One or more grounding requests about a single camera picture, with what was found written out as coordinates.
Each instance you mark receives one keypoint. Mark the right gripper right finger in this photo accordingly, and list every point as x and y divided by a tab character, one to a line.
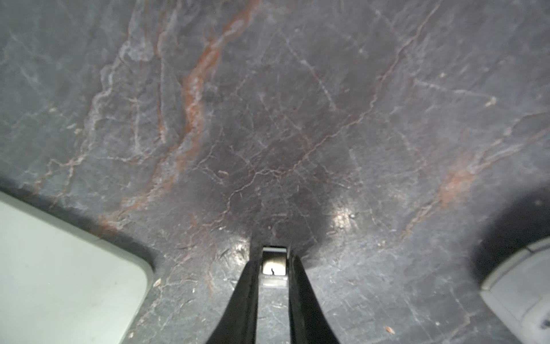
307	321

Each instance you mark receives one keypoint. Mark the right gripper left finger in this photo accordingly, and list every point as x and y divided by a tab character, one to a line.
238	323

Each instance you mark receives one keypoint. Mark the silver laptop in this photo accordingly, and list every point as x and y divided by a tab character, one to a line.
61	284

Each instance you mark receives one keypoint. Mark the white wireless mouse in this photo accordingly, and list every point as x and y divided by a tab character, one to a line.
517	292

